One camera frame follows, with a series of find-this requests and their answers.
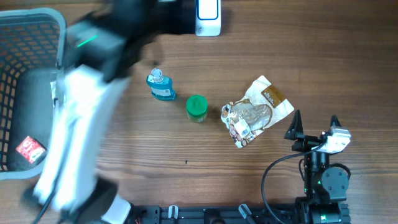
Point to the white barcode scanner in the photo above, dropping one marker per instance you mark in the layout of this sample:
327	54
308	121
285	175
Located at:
208	18

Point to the blue mouthwash bottle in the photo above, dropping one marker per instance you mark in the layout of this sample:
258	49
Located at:
161	85

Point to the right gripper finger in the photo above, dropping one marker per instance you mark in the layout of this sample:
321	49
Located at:
295	130
334	121

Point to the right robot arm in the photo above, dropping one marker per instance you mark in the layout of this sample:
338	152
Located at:
325	184

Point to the grey plastic mesh basket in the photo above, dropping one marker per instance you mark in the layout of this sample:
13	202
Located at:
32	49

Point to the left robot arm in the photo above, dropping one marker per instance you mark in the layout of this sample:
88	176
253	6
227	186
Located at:
104	45

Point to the white box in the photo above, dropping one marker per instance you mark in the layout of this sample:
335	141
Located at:
262	106

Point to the small red packet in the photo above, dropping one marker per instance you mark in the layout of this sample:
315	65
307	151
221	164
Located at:
31	149

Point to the green lid jar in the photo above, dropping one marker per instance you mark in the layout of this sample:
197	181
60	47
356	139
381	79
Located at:
197	108

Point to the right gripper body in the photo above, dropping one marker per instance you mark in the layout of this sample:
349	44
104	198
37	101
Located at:
306	144

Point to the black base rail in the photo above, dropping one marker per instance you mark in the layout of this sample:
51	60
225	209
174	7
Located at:
242	214

